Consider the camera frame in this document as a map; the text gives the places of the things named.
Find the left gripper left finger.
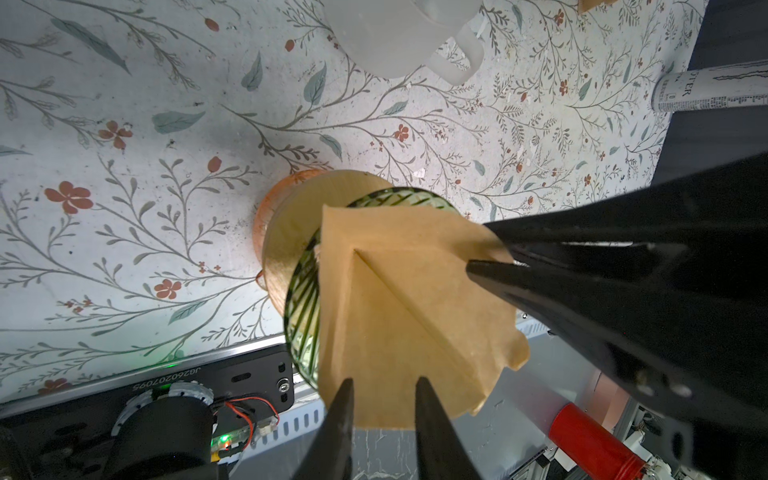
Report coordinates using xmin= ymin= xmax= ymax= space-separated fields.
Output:
xmin=293 ymin=378 xmax=354 ymax=480

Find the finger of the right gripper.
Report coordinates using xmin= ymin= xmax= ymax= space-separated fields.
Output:
xmin=486 ymin=153 xmax=767 ymax=247
xmin=466 ymin=260 xmax=767 ymax=420

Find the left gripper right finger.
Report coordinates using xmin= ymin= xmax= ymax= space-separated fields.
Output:
xmin=415 ymin=377 xmax=481 ymax=480

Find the green glass dripper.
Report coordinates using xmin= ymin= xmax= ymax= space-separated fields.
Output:
xmin=283 ymin=187 xmax=458 ymax=389

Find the orange glass carafe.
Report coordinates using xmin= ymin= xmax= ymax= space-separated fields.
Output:
xmin=252 ymin=169 xmax=325 ymax=309

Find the clear plastic bottle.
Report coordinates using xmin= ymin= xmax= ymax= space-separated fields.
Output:
xmin=651 ymin=60 xmax=768 ymax=112

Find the red cylinder below table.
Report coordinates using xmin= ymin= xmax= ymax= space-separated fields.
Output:
xmin=548 ymin=403 xmax=646 ymax=480

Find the white vented cable duct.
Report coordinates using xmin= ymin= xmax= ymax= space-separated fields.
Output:
xmin=243 ymin=393 xmax=326 ymax=459

